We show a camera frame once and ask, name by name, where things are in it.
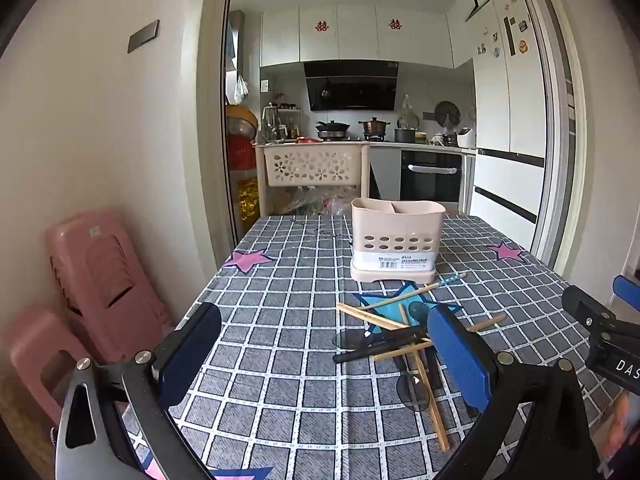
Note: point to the beige plastic utensil holder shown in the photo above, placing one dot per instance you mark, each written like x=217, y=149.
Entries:
x=395, y=240

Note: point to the stack of pink plastic stools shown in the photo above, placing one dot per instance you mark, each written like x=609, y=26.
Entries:
x=100, y=270

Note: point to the white upper kitchen cabinets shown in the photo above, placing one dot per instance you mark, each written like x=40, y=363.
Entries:
x=360, y=35

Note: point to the round dark strainer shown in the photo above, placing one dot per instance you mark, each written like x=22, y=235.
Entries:
x=446, y=114

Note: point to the black built-in oven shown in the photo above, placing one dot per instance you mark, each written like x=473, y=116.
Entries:
x=430, y=177

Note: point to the low pink plastic stool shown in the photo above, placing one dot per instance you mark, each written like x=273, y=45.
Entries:
x=35, y=345

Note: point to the beige perforated basket cart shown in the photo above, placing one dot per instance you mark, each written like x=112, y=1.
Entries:
x=310, y=162

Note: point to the person's right hand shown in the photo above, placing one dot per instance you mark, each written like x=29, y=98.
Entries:
x=620, y=420

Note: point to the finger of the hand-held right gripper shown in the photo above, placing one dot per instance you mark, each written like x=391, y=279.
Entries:
x=585, y=307
x=629, y=291

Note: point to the black range hood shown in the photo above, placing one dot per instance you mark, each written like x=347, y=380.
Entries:
x=352, y=85

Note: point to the red paper decal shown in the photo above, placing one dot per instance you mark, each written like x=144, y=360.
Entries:
x=396, y=24
x=321, y=26

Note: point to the hanging plastic bag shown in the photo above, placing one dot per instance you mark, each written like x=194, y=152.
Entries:
x=240, y=89

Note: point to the glass kettle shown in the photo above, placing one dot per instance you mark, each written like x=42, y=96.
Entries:
x=272, y=125

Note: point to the chopstick with blue dotted end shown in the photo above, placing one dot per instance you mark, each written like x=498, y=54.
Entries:
x=450, y=278

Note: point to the white rice cooker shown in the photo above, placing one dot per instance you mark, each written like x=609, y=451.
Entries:
x=466, y=138

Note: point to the clear plastic bags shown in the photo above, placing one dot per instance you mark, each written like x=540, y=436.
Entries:
x=320, y=202

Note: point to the black spoon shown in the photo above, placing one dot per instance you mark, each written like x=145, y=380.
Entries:
x=415, y=390
x=360, y=352

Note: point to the black cooking pot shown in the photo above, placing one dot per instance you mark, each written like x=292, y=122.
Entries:
x=405, y=135

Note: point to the grey checked tablecloth with stars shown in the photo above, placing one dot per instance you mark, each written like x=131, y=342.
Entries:
x=280, y=310

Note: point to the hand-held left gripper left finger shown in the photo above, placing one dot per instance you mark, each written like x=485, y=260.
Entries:
x=192, y=355

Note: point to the red and yellow containers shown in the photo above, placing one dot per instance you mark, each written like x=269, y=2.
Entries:
x=241, y=160

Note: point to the plain wooden chopstick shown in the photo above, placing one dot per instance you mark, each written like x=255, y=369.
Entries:
x=487, y=322
x=435, y=420
x=385, y=327
x=360, y=311

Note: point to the white refrigerator with magnets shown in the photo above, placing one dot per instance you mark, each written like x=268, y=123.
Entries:
x=510, y=110

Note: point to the grey wall switch plate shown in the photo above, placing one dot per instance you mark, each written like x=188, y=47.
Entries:
x=144, y=36

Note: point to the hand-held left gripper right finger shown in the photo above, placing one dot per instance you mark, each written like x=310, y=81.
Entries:
x=460, y=355

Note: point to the dark teal spoon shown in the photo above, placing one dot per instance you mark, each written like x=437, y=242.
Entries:
x=417, y=312

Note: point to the copper lidded pot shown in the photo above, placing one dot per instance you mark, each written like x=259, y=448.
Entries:
x=375, y=126

